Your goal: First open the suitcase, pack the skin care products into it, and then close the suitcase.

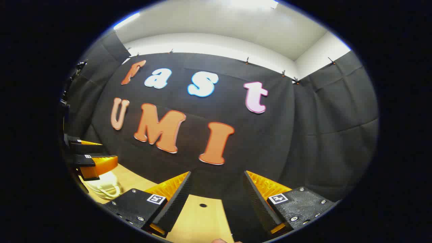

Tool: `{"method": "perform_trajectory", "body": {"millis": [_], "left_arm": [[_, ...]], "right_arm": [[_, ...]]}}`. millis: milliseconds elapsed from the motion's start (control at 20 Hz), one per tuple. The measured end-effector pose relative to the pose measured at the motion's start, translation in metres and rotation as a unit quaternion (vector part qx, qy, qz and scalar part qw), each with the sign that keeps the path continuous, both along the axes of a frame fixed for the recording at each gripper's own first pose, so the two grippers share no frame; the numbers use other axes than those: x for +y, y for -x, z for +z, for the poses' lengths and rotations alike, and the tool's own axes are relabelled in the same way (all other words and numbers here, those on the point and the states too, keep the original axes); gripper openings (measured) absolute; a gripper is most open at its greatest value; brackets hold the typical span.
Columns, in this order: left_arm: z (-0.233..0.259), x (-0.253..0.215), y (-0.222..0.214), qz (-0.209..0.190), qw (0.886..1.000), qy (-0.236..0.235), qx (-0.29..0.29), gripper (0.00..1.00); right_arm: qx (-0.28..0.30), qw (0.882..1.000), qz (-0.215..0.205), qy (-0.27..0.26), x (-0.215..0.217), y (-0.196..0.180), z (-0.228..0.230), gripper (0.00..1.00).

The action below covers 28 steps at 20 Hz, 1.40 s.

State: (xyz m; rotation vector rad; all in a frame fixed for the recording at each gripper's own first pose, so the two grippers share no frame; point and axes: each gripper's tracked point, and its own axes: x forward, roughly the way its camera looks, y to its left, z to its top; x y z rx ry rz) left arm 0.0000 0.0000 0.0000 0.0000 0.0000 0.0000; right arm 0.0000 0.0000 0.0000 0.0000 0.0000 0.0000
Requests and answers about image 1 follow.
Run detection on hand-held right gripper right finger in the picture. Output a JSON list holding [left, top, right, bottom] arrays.
[[243, 170, 339, 236]]

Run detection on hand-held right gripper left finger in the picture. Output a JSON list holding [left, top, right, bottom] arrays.
[[103, 170, 194, 239]]

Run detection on pale yellow suitcase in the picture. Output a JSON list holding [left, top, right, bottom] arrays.
[[79, 170, 122, 200]]

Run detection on black equipment stand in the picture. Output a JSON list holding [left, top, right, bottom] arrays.
[[60, 60, 88, 112]]

